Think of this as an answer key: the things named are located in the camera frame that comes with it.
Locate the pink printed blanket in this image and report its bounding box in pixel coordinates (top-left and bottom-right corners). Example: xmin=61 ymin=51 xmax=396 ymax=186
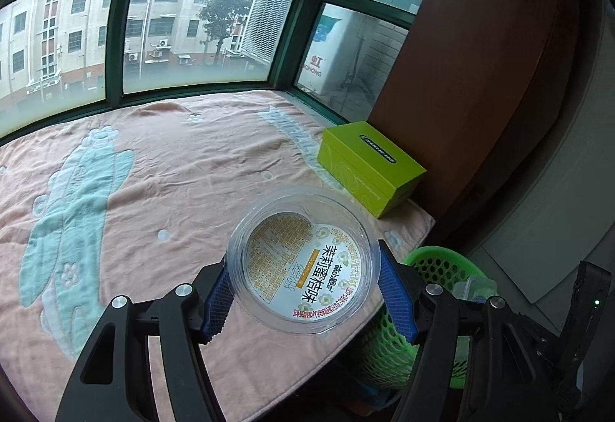
xmin=0 ymin=88 xmax=435 ymax=399

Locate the green window frame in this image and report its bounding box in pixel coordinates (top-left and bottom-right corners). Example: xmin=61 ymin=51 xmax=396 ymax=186
xmin=0 ymin=0 xmax=424 ymax=144

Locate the round clear labelled container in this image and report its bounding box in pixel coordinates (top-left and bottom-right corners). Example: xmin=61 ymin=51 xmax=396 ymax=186
xmin=226 ymin=186 xmax=382 ymax=336

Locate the clear plastic tray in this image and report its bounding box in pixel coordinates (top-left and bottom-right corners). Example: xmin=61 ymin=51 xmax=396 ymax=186
xmin=452 ymin=277 xmax=497 ymax=307

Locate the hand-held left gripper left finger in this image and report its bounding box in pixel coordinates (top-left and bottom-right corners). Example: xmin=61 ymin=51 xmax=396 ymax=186
xmin=55 ymin=256 xmax=236 ymax=422

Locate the beige apartment building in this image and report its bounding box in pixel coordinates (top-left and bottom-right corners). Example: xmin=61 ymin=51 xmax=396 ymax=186
xmin=0 ymin=0 xmax=226 ymax=115

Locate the white outdoor unit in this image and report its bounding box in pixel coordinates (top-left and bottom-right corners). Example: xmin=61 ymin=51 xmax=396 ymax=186
xmin=300 ymin=4 xmax=385 ymax=96

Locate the lime green cardboard box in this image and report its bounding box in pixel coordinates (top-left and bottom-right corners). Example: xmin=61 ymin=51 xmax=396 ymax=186
xmin=317 ymin=121 xmax=427 ymax=220

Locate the green plastic wastebasket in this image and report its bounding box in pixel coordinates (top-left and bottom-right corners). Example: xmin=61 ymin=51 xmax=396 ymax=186
xmin=356 ymin=245 xmax=498 ymax=391

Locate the white louvered shutter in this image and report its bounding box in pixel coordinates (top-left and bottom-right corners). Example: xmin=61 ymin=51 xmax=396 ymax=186
xmin=238 ymin=0 xmax=295 ymax=65

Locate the brown wooden cabinet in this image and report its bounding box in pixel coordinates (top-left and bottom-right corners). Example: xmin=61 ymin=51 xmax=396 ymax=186
xmin=367 ymin=0 xmax=597 ymax=223

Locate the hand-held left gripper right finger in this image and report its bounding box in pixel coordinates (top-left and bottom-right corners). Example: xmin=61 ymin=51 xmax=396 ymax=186
xmin=377 ymin=239 xmax=546 ymax=422

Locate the green tree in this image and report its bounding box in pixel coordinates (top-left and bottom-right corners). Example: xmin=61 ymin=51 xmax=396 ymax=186
xmin=199 ymin=0 xmax=255 ymax=67

